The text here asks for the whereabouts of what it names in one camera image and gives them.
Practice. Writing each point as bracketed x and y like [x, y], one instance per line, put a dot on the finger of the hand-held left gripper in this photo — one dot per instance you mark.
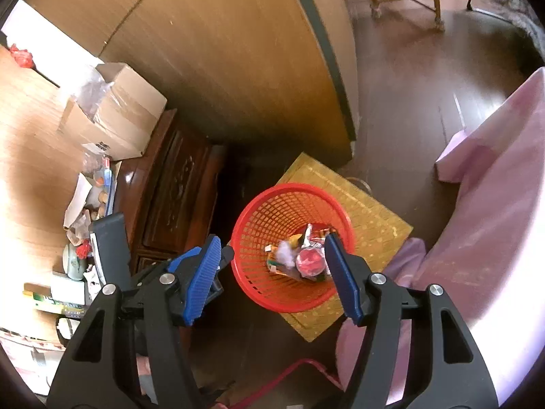
[228, 257]
[213, 289]

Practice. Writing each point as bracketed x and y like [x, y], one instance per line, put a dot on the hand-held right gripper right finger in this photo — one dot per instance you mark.
[340, 277]

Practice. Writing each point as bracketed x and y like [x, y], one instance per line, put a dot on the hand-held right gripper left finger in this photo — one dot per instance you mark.
[200, 281]

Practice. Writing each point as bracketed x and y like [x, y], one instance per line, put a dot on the red plastic basket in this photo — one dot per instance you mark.
[255, 221]

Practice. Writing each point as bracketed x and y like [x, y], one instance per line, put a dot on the red snack packet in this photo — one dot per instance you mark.
[313, 236]

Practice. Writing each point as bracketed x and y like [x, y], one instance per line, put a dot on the white plastic bag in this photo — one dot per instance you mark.
[286, 254]

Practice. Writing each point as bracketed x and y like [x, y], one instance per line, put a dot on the pale green ceramic cup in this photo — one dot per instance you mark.
[73, 262]

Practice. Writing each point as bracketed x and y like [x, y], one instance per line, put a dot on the small white box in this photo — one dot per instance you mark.
[68, 289]

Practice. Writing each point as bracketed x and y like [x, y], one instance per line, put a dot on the white paper sheet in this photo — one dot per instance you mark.
[78, 196]

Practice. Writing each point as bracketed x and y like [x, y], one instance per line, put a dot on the yellow woven mat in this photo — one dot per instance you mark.
[374, 221]

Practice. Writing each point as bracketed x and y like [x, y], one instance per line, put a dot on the yellow green box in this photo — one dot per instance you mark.
[42, 302]

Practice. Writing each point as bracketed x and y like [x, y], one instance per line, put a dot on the white jar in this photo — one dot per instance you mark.
[66, 328]

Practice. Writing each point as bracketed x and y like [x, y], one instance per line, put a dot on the dark carved wooden cabinet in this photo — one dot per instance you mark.
[179, 179]

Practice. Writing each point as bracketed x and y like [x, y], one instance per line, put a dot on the cardboard box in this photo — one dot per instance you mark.
[123, 110]

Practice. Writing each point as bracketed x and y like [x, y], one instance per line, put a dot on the clear plastic film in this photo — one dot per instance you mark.
[91, 93]

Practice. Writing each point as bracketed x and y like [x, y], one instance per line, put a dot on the purple tablecloth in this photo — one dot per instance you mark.
[489, 221]

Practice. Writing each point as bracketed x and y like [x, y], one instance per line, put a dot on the light wood cabinet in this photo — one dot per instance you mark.
[234, 51]

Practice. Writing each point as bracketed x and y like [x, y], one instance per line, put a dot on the small red plastic bag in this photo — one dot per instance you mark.
[21, 56]

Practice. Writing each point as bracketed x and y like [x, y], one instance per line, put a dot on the folded floral quilt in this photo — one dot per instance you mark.
[511, 4]

